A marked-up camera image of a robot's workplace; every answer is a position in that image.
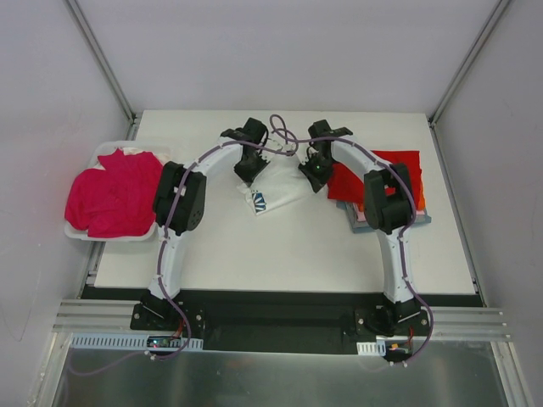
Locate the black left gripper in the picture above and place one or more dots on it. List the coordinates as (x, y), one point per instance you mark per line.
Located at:
(249, 168)

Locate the white slotted cable duct left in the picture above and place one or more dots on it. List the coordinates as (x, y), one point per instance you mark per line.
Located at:
(154, 343)

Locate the magenta t-shirt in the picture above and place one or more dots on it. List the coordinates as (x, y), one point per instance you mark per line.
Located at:
(110, 195)

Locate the red t-shirt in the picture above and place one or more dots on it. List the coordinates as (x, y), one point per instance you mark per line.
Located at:
(345, 186)

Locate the pink t-shirt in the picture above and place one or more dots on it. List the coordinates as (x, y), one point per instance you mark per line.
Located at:
(422, 215)

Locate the white plastic basket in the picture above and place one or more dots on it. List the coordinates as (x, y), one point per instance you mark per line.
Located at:
(127, 146)

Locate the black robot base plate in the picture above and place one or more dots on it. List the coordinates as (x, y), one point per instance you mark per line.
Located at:
(285, 340)

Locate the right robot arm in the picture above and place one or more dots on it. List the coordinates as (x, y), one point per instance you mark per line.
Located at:
(389, 205)

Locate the left rear frame post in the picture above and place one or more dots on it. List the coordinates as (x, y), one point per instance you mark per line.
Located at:
(83, 25)

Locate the white slotted cable duct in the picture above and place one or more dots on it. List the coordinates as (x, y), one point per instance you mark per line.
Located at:
(377, 348)
(154, 343)

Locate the grey aluminium frame post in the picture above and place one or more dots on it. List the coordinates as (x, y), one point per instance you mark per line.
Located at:
(484, 34)

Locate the orange t-shirt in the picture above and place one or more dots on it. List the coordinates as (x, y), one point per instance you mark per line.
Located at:
(421, 203)

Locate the white slotted cable duct right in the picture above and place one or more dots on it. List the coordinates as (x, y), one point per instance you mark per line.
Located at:
(377, 348)

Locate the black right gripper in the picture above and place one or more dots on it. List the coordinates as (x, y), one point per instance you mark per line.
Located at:
(314, 174)

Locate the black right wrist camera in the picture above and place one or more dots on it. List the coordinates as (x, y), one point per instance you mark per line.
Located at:
(319, 128)

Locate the blue-grey t-shirt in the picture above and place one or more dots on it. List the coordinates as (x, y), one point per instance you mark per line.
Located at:
(340, 205)

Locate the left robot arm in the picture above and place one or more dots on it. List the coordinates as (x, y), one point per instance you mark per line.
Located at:
(180, 199)

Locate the grey t-shirt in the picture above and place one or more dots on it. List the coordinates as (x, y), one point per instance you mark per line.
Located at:
(356, 224)

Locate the white t-shirt with flower print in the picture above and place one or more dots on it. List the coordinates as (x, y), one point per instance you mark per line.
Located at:
(281, 183)

